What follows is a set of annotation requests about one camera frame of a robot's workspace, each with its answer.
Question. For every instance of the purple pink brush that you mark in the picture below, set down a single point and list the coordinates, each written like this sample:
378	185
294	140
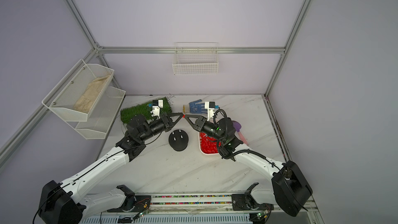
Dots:
237	127

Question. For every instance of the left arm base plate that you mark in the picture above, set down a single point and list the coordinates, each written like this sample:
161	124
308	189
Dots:
133	204

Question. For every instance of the green artificial grass mat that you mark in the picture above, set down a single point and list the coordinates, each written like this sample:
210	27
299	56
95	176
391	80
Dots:
126	114

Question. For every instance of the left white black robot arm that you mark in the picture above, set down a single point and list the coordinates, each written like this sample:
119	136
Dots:
68	202

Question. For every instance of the beige cloth in shelf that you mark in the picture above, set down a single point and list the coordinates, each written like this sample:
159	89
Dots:
85	103

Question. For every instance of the upper white mesh shelf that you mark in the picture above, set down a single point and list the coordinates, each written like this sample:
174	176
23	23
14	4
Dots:
62	98

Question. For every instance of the blue dotted work glove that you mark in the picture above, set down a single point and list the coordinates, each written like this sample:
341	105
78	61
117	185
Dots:
195	107

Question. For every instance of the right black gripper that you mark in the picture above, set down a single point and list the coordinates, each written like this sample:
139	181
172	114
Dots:
200	123

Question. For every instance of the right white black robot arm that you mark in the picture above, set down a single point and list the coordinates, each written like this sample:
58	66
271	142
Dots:
291	189

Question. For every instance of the white wire wall basket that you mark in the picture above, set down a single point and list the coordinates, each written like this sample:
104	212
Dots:
195	58

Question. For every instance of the black round screw base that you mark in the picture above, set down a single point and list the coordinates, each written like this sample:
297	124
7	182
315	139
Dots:
178	140

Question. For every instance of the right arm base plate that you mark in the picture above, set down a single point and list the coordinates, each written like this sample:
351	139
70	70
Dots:
242	202

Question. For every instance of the white tray of sleeves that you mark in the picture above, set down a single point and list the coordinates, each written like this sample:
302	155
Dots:
207	144

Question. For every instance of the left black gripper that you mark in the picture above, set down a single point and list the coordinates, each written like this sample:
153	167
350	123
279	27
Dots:
167	122

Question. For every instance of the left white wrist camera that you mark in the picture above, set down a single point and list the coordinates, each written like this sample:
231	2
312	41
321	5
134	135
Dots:
156	107

